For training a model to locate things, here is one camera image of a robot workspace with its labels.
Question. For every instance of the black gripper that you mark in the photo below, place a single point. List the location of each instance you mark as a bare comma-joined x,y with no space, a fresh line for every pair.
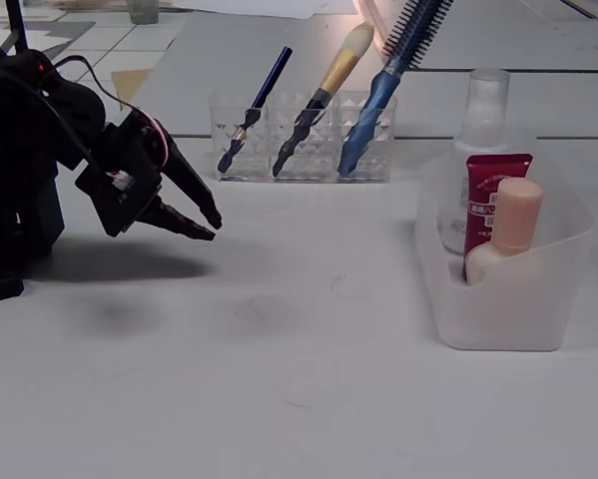
138,172

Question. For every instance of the pink lotion bottle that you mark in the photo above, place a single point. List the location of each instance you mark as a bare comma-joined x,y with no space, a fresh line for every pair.
520,214

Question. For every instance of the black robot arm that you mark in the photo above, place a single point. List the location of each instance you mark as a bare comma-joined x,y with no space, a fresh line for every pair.
19,149

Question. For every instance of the clear spray bottle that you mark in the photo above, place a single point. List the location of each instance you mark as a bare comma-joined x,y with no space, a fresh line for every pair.
488,110

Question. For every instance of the brown cardboard piece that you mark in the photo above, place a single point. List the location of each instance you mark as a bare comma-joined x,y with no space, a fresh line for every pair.
131,85

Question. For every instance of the clear acrylic organizer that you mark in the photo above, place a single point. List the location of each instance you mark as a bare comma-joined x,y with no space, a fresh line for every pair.
323,154

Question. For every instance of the dark blue cosmetic pencil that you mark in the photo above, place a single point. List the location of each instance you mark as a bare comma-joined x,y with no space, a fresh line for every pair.
273,75

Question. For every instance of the blue round hairbrush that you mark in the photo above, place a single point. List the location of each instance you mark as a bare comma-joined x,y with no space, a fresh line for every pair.
383,90

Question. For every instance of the black stand with caster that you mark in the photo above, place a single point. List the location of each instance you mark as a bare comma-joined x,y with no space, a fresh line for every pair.
18,25

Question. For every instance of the pink plastic tube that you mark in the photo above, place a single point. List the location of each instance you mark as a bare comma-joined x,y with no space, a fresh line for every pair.
371,20

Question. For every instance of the red hand cream tube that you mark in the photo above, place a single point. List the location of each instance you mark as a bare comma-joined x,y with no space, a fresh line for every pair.
480,189

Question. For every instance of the frosted plastic bin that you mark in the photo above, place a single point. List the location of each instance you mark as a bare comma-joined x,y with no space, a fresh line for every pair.
503,324

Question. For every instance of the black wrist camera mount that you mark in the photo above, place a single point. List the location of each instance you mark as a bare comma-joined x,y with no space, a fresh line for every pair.
114,204

